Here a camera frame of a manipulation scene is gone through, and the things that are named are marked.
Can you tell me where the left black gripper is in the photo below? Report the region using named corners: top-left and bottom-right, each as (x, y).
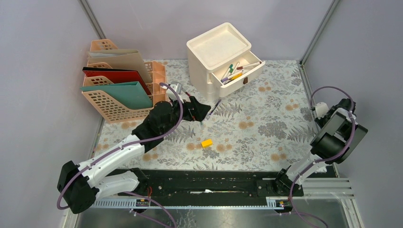
top-left (161, 95), bottom-right (211, 135)

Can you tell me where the teal folder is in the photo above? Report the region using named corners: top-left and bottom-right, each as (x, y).
top-left (80, 82), bottom-right (153, 110)

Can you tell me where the red ring binder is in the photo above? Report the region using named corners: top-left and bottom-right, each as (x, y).
top-left (82, 67), bottom-right (152, 95)

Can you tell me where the beige notebook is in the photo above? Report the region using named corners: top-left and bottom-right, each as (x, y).
top-left (87, 49), bottom-right (153, 83)

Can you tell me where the white three-drawer cabinet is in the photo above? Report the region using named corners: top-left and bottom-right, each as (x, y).
top-left (186, 22), bottom-right (251, 102)

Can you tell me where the yellow capped white marker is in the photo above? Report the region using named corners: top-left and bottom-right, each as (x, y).
top-left (228, 71), bottom-right (243, 80)

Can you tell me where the dark red capped marker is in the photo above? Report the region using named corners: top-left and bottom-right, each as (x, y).
top-left (236, 61), bottom-right (262, 70)

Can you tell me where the white top drawer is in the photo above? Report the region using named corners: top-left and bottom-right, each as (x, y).
top-left (211, 52), bottom-right (265, 98)

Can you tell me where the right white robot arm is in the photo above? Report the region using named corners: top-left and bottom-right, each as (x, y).
top-left (272, 98), bottom-right (368, 196)

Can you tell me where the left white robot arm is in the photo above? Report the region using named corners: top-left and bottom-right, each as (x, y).
top-left (57, 96), bottom-right (211, 214)

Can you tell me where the peach plastic file organizer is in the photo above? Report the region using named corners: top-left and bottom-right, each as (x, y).
top-left (80, 39), bottom-right (167, 123)

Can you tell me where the yellow eraser block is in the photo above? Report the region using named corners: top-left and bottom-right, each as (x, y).
top-left (201, 139), bottom-right (213, 148)

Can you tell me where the blue pen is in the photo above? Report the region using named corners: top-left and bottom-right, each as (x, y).
top-left (209, 99), bottom-right (221, 116)

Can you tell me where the floral table mat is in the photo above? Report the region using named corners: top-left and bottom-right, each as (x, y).
top-left (90, 59), bottom-right (318, 172)

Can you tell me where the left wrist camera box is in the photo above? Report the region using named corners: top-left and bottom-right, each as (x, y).
top-left (169, 82), bottom-right (182, 95)

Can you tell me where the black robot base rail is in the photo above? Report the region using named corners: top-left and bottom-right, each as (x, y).
top-left (130, 168), bottom-right (304, 207)

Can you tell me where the aluminium corner frame post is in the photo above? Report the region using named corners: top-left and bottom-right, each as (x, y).
top-left (78, 0), bottom-right (106, 39)

